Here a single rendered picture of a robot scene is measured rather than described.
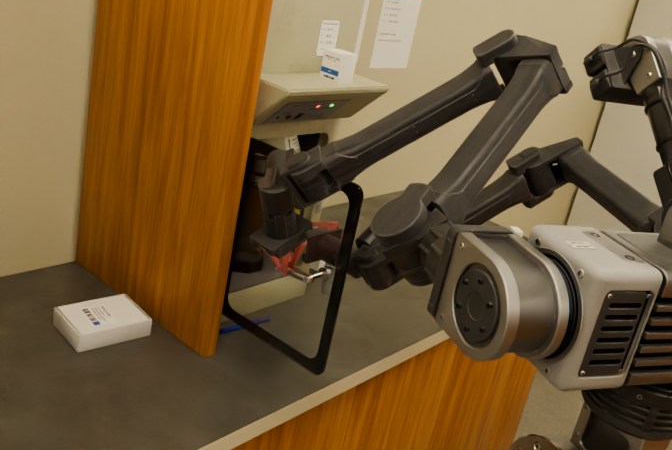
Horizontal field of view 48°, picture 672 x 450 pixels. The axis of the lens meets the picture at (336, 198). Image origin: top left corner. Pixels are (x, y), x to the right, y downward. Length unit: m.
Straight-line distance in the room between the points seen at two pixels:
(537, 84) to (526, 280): 0.40
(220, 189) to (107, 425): 0.46
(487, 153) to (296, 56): 0.62
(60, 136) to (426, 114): 0.91
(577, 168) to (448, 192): 0.55
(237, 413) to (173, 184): 0.47
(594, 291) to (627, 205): 0.58
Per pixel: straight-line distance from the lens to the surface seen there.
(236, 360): 1.60
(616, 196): 1.44
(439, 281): 0.91
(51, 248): 1.92
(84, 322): 1.61
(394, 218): 0.99
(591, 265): 0.85
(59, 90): 1.78
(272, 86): 1.44
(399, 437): 2.08
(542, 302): 0.84
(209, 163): 1.47
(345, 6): 1.66
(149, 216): 1.64
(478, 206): 1.53
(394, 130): 1.23
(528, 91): 1.14
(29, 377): 1.52
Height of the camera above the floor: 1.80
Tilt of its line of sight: 19 degrees down
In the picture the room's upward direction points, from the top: 12 degrees clockwise
